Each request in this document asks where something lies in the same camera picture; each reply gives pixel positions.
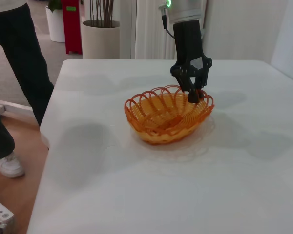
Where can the orange plastic woven basket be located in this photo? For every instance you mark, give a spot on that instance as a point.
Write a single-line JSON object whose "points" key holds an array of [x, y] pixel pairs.
{"points": [[158, 137]]}

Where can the bare brown plant stems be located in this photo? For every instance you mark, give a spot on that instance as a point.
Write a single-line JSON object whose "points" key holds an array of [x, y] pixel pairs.
{"points": [[101, 12]]}

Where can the white floor rail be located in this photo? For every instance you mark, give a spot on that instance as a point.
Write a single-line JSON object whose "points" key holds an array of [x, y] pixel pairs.
{"points": [[14, 107]]}

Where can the beige round planter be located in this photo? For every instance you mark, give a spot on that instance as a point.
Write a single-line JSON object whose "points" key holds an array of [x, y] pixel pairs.
{"points": [[100, 41]]}

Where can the person in black trousers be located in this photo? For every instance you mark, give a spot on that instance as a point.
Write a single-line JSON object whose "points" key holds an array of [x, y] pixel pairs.
{"points": [[22, 61]]}

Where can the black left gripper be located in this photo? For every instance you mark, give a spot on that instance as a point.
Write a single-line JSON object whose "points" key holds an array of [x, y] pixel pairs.
{"points": [[188, 46]]}

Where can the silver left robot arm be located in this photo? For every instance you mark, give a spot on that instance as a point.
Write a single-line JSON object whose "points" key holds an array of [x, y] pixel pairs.
{"points": [[183, 9]]}

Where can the white round planter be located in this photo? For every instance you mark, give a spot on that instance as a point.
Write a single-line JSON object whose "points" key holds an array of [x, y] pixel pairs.
{"points": [[56, 26]]}

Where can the white vertical blinds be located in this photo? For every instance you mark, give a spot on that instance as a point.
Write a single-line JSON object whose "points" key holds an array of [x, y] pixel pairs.
{"points": [[151, 36]]}

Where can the green leafy plant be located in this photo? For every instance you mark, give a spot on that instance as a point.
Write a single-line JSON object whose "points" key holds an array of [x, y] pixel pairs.
{"points": [[54, 4]]}

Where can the silver metal bracket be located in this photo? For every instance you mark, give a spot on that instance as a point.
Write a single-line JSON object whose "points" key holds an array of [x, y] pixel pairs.
{"points": [[2, 215]]}

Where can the red cabinet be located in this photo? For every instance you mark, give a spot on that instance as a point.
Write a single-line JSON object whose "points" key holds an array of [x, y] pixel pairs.
{"points": [[72, 29]]}

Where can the white sneaker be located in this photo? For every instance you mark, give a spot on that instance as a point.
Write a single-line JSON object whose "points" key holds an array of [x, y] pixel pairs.
{"points": [[8, 165]]}

